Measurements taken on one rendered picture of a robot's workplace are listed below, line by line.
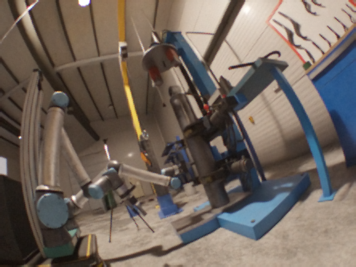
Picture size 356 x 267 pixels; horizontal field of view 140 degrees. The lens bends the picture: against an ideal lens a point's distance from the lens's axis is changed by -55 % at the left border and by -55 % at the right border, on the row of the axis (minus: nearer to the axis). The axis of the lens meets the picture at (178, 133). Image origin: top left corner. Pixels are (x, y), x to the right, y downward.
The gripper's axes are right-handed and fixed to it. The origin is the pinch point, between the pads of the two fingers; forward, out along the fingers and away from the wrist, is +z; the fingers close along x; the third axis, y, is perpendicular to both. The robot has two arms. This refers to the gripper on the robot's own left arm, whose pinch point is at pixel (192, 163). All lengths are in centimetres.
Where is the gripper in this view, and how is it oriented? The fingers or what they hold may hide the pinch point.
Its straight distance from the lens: 153.0
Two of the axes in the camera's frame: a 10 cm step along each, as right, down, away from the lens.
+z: 9.1, -2.6, 3.1
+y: -2.1, 3.6, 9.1
